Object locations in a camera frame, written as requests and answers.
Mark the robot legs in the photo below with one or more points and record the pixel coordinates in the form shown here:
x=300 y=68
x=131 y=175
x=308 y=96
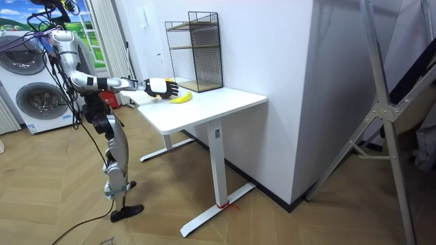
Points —
x=117 y=143

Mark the landscape wall poster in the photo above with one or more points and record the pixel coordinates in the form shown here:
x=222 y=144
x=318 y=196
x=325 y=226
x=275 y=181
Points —
x=13 y=13

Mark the yellow banana soft toy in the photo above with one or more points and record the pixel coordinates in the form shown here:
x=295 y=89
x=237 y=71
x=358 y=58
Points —
x=182 y=99

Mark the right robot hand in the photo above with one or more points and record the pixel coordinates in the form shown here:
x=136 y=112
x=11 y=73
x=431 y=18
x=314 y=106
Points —
x=158 y=86

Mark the silver metal frame stand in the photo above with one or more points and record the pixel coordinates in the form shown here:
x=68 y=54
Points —
x=383 y=112

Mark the white desk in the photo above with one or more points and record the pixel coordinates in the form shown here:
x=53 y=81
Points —
x=204 y=105

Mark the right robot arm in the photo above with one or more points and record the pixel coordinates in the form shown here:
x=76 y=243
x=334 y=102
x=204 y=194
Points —
x=69 y=51

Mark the red box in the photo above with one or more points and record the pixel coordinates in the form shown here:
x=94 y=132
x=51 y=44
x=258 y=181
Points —
x=109 y=99

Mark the robot body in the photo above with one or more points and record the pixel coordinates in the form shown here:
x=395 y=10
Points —
x=57 y=11

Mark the white washing machine tower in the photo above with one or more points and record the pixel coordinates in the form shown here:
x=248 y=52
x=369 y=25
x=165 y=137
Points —
x=30 y=105

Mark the white radiator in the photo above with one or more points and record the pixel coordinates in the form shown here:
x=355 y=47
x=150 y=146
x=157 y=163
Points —
x=7 y=117

